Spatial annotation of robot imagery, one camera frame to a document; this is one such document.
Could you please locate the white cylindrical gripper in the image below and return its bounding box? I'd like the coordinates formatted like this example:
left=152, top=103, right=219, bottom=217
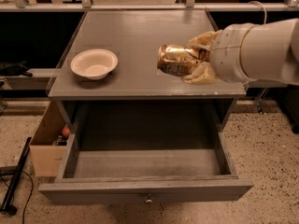
left=181, top=23, right=258, bottom=85

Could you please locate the orange gold soda can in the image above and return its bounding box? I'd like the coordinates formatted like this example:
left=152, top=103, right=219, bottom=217
left=157, top=44, right=209, bottom=77

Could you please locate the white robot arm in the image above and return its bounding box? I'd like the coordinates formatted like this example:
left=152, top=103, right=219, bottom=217
left=182, top=19, right=299, bottom=85

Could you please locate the silver drawer knob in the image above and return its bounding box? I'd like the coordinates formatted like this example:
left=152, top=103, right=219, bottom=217
left=145, top=194, right=153, bottom=203

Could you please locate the grey open top drawer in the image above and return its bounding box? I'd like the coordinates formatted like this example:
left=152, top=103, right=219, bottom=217
left=37, top=100, right=255, bottom=206

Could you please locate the grey wooden cabinet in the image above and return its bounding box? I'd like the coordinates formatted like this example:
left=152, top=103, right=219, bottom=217
left=49, top=10, right=245, bottom=131

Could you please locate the white paper bowl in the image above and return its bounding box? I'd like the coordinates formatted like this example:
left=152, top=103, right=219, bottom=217
left=70, top=49, right=118, bottom=80

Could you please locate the orange ball in box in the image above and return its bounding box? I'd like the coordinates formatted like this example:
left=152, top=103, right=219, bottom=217
left=61, top=125, right=70, bottom=139

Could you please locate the dark item in box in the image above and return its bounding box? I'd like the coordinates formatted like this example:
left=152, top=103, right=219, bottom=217
left=52, top=135, right=66, bottom=146

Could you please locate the black bag on ledge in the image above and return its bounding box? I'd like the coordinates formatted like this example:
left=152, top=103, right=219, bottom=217
left=0, top=61, right=33, bottom=77

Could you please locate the brown cardboard box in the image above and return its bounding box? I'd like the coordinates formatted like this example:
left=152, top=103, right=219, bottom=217
left=30, top=102, right=68, bottom=177

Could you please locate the black tripod leg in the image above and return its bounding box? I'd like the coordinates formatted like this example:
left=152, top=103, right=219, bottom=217
left=0, top=137, right=31, bottom=216

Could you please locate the white hanging cable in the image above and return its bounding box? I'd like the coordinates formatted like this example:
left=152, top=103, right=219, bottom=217
left=249, top=0, right=268, bottom=25

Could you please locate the black floor cable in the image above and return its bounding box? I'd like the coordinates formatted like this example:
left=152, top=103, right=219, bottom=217
left=0, top=169, right=35, bottom=224

